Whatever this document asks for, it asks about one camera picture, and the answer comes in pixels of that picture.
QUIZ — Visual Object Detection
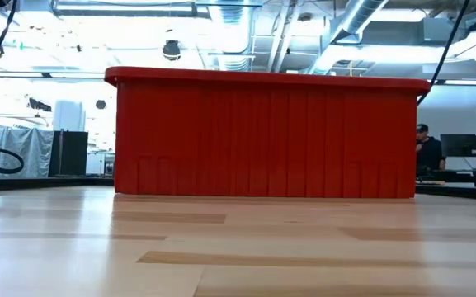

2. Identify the red plastic bin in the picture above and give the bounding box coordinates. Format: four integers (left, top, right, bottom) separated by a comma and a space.
104, 65, 431, 199

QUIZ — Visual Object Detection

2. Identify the black ceiling dome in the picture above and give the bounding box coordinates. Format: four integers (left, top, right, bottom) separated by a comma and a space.
162, 39, 181, 62

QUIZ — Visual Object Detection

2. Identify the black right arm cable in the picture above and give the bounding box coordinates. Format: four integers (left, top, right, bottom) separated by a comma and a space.
417, 0, 471, 107

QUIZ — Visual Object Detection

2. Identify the black computer monitor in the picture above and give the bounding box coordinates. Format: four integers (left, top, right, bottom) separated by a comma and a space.
440, 134, 476, 158

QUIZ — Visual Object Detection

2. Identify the corrugated silver ceiling duct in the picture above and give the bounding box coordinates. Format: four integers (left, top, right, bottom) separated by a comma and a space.
210, 0, 262, 72

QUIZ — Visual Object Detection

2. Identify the grey tarp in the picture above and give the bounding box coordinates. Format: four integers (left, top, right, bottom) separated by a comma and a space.
0, 125, 55, 179

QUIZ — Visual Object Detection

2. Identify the black desk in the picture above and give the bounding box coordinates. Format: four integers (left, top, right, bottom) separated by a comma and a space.
415, 167, 476, 189

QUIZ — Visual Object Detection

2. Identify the round silver ceiling duct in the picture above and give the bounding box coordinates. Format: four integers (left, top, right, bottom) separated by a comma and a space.
306, 0, 389, 76

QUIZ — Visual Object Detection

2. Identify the dark wall fixture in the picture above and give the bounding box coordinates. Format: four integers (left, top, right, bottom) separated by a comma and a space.
28, 97, 53, 113

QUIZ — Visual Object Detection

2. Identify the rectangular grey ceiling duct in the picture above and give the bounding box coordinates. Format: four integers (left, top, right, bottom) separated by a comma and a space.
331, 18, 449, 46

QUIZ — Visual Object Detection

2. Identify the white column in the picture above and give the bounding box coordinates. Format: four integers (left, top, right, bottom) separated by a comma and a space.
52, 100, 87, 133

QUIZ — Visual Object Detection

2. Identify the person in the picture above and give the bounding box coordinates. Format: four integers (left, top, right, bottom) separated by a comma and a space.
415, 123, 447, 172

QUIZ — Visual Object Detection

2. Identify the black cabinet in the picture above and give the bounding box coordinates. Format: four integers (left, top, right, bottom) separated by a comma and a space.
48, 130, 90, 177

